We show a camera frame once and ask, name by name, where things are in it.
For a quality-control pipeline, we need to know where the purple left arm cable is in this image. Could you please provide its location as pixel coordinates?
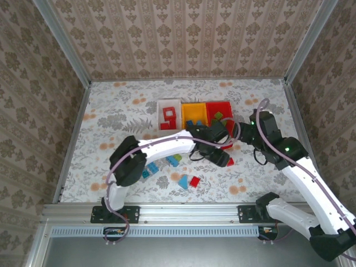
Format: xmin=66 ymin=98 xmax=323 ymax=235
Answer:
xmin=104 ymin=117 xmax=241 ymax=247

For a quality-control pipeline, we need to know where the clear plastic container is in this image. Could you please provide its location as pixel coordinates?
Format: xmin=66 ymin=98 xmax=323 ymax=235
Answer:
xmin=156 ymin=97 xmax=183 ymax=131

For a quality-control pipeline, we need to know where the white slotted cable duct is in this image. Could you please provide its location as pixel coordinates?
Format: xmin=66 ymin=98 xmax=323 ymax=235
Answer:
xmin=51 ymin=225 xmax=262 ymax=238

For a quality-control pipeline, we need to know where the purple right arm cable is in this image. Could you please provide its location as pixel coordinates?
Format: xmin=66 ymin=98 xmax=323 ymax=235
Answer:
xmin=255 ymin=98 xmax=356 ymax=261

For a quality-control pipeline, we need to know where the floral table cover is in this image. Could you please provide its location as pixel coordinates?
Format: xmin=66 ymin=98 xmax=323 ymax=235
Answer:
xmin=60 ymin=79 xmax=315 ymax=204

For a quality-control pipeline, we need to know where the grey metal shelf panel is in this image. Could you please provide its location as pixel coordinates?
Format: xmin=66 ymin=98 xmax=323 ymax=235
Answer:
xmin=24 ymin=225 xmax=356 ymax=267

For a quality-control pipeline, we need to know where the aluminium side rail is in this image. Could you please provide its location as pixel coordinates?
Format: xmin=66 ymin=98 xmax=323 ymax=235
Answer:
xmin=281 ymin=78 xmax=343 ymax=220
xmin=52 ymin=82 xmax=92 ymax=204

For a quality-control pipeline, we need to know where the blue wedge lego piece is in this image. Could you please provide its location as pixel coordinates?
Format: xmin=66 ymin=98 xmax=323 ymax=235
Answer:
xmin=177 ymin=174 xmax=189 ymax=190

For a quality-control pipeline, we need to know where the black cable port housing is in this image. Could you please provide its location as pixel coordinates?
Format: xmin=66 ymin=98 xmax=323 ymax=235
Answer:
xmin=257 ymin=225 xmax=279 ymax=241
xmin=103 ymin=226 xmax=126 ymax=243

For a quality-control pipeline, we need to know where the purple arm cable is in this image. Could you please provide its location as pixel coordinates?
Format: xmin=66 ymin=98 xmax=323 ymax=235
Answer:
xmin=104 ymin=117 xmax=241 ymax=247
xmin=255 ymin=98 xmax=356 ymax=261

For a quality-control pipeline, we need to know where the aluminium frame post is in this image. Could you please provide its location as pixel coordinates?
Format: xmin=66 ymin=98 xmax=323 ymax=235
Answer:
xmin=32 ymin=0 xmax=92 ymax=87
xmin=283 ymin=0 xmax=339 ymax=86

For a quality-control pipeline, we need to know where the red plastic container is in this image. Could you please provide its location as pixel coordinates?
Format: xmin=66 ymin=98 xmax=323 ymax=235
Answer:
xmin=205 ymin=101 xmax=234 ymax=151

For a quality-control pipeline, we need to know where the yellow plastic container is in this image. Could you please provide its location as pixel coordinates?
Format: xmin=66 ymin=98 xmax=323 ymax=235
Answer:
xmin=180 ymin=102 xmax=209 ymax=131

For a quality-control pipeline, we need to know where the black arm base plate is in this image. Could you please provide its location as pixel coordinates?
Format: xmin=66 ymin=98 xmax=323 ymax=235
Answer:
xmin=90 ymin=205 xmax=140 ymax=224
xmin=238 ymin=205 xmax=279 ymax=224

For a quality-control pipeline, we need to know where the long aluminium mounting rail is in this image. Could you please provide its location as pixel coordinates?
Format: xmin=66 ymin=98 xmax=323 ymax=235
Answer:
xmin=41 ymin=202 xmax=344 ymax=225

